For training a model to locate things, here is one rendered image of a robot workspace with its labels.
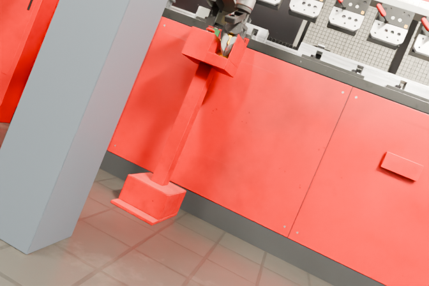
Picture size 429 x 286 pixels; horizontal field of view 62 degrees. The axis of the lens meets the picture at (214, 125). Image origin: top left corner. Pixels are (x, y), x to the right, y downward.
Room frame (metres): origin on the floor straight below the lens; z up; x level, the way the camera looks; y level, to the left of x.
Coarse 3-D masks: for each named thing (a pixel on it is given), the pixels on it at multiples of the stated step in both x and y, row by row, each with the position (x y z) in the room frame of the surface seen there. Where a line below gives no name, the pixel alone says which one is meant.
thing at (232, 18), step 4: (232, 12) 1.46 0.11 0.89; (236, 12) 1.47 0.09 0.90; (240, 12) 1.48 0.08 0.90; (228, 16) 1.41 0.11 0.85; (232, 16) 1.41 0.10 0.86; (236, 16) 1.42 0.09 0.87; (240, 16) 1.44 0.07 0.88; (244, 16) 1.47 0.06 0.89; (224, 20) 1.42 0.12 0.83; (228, 20) 1.41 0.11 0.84; (232, 20) 1.40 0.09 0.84; (236, 20) 1.41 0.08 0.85; (240, 20) 1.45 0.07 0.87
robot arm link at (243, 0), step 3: (237, 0) 1.49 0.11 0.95; (240, 0) 1.48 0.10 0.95; (243, 0) 1.47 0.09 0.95; (246, 0) 1.47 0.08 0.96; (249, 0) 1.47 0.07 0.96; (252, 0) 1.47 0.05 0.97; (237, 3) 1.48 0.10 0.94; (240, 3) 1.47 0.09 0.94; (243, 3) 1.47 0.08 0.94; (246, 3) 1.47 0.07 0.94; (249, 3) 1.47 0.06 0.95; (252, 3) 1.48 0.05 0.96; (246, 6) 1.48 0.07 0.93; (249, 6) 1.48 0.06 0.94; (252, 6) 1.49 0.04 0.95; (252, 9) 1.50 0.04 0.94
